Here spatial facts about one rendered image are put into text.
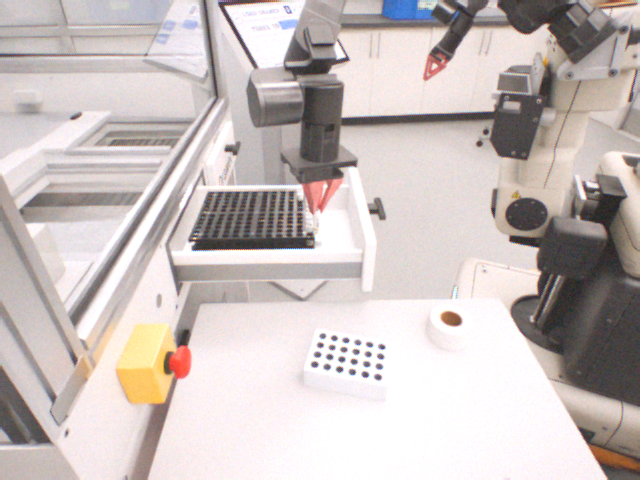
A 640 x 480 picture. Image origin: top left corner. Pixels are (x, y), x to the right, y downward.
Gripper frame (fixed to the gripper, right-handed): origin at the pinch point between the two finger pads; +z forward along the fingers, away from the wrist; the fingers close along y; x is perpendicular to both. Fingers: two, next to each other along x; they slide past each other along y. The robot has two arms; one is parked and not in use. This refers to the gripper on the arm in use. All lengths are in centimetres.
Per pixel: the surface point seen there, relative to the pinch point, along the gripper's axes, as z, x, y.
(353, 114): 83, -277, -163
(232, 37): -11, -98, -11
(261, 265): 10.6, -1.7, 8.9
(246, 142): 60, -179, -34
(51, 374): -1.6, 21.5, 34.7
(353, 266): 10.4, 4.2, -5.8
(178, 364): 9.2, 15.2, 24.6
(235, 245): 11.1, -9.5, 11.5
